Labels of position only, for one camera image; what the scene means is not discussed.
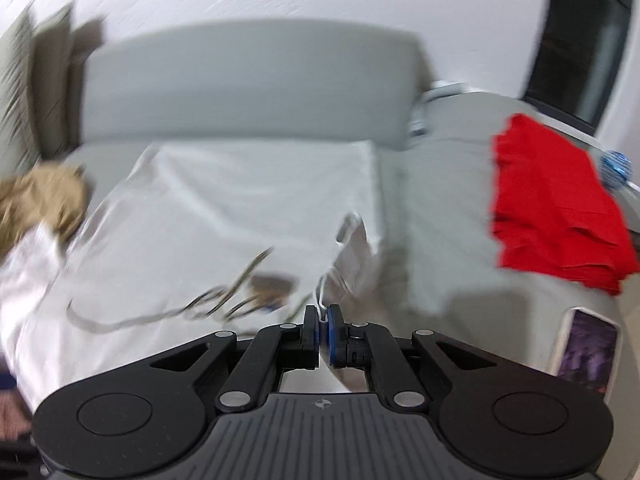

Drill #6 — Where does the blue mesh ball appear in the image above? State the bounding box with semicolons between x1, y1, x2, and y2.
600;150;633;191

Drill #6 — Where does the tan knit garment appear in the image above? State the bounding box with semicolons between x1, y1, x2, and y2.
0;165;93;261

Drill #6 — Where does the light grey back cushion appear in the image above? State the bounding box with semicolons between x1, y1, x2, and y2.
0;7;36;171

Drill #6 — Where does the dark window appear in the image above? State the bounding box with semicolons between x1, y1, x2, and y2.
522;0;636;133

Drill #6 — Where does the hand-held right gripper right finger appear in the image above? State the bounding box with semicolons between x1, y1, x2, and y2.
325;304;493;413

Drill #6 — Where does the folded red cloth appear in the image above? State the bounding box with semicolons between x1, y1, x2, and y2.
491;114;640;297

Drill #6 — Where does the white printed shirt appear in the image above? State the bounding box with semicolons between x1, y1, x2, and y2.
0;139;387;401

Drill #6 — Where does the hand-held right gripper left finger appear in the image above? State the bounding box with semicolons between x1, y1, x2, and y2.
150;304;321;413

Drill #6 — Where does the smartphone with purple screen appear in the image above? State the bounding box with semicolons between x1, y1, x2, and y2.
554;306;622;396

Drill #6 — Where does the grey fabric sofa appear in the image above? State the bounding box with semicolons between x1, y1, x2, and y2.
0;19;640;396

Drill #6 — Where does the taupe back cushion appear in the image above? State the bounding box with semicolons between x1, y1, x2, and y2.
32;2;108;158

